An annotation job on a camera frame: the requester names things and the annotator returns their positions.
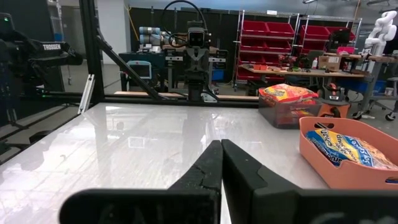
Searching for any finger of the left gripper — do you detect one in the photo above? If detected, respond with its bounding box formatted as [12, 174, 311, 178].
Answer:
[187, 49, 198, 80]
[197, 49, 208, 80]

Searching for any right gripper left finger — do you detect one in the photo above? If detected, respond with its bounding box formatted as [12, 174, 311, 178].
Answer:
[58, 139, 223, 224]

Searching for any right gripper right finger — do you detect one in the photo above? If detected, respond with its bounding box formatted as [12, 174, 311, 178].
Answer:
[221, 139, 398, 224]

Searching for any orange chicken ramen pack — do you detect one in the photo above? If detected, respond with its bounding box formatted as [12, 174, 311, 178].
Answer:
[258, 83, 319, 104]

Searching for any blue soy sauce ramen pack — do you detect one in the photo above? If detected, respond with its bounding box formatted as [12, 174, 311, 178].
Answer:
[305, 128, 398, 171]

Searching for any teach pendant with screen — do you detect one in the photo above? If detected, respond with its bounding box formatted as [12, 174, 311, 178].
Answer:
[126, 60, 153, 81]

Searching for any metal shelf with red bins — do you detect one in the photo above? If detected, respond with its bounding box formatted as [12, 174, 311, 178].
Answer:
[297, 14, 364, 57]
[234, 9, 300, 91]

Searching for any orange plastic bin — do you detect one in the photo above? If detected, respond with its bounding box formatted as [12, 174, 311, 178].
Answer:
[298, 116, 398, 191]

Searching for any dark grey translucent bin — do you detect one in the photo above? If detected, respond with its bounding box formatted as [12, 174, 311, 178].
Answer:
[257, 93, 323, 130]

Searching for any wooden workbench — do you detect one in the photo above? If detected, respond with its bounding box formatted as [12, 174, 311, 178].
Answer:
[239, 63, 368, 94]

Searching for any silver aluminium bar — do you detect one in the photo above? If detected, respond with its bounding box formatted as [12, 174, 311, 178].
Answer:
[77, 73, 96, 114]

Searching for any orange shop vacuum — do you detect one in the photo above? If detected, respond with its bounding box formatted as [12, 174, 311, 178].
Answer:
[317, 82, 351, 119]

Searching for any brown cardboard box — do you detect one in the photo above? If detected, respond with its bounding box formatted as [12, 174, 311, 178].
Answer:
[318, 55, 342, 72]

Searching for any blue storage bin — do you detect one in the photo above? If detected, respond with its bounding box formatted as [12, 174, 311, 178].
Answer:
[337, 79, 388, 94]

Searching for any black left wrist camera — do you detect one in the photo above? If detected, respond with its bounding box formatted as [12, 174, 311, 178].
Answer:
[186, 21, 208, 49]

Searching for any white metal bracket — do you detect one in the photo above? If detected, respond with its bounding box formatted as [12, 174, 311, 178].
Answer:
[201, 91, 219, 104]

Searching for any black aluminium table frame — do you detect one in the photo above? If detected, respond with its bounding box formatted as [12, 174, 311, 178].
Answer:
[0, 0, 261, 131]

